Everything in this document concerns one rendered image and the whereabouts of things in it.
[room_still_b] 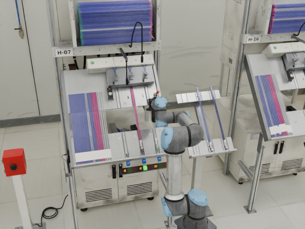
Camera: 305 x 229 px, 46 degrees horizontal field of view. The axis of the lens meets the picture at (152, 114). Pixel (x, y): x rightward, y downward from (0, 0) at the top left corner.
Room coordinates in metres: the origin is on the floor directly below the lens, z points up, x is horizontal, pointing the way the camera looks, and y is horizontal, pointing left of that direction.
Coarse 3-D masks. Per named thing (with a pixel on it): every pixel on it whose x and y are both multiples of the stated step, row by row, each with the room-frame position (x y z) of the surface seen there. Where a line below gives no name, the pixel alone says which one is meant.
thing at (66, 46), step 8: (72, 0) 2.37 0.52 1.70; (152, 0) 2.67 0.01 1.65; (160, 0) 2.53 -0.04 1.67; (72, 8) 2.37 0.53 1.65; (152, 8) 2.67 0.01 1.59; (72, 16) 2.37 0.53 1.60; (152, 16) 2.67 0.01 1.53; (72, 24) 2.37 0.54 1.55; (152, 24) 2.67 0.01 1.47; (72, 32) 2.37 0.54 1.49; (152, 32) 2.67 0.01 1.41; (64, 40) 2.52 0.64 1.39; (72, 40) 2.46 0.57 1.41; (152, 40) 2.54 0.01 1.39; (64, 48) 2.36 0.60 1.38; (72, 48) 2.40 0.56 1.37; (56, 56) 2.38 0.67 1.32; (64, 56) 2.39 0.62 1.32; (112, 128) 2.51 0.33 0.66; (136, 128) 2.49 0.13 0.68; (64, 168) 1.91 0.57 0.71; (160, 176) 2.37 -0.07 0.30
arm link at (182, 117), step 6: (174, 114) 2.01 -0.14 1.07; (180, 114) 1.98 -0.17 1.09; (186, 114) 1.99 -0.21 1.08; (174, 120) 2.00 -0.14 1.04; (180, 120) 1.91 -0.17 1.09; (186, 120) 1.85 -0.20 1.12; (192, 126) 1.67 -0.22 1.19; (198, 126) 1.69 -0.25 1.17; (192, 132) 1.62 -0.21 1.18; (198, 132) 1.64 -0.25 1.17; (192, 138) 1.60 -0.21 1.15; (198, 138) 1.62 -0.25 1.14; (192, 144) 1.61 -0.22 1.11
